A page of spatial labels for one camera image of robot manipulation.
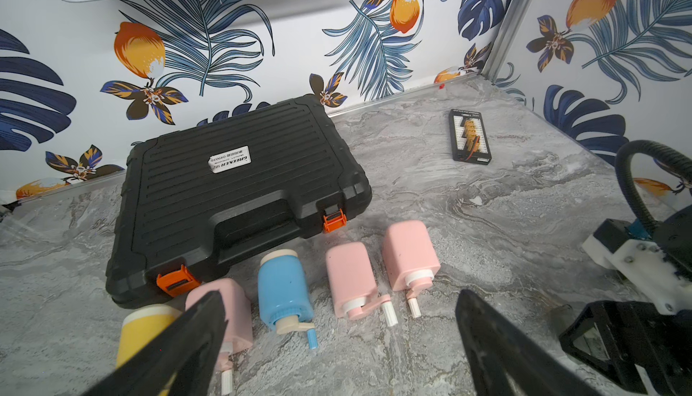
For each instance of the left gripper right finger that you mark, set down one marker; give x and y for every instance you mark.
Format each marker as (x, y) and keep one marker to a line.
(498, 353)

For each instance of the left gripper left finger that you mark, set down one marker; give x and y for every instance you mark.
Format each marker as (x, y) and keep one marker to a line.
(181, 359)

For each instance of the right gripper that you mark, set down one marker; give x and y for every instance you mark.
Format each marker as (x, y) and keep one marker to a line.
(615, 338)

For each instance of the yellow pencil sharpener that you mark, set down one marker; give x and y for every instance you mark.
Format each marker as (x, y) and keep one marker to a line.
(140, 327)

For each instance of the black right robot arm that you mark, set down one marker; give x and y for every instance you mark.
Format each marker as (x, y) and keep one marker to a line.
(673, 234)

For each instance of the black plastic tool case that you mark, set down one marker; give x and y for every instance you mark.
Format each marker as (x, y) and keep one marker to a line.
(198, 201)

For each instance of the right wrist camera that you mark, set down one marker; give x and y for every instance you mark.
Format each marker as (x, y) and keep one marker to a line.
(625, 247)

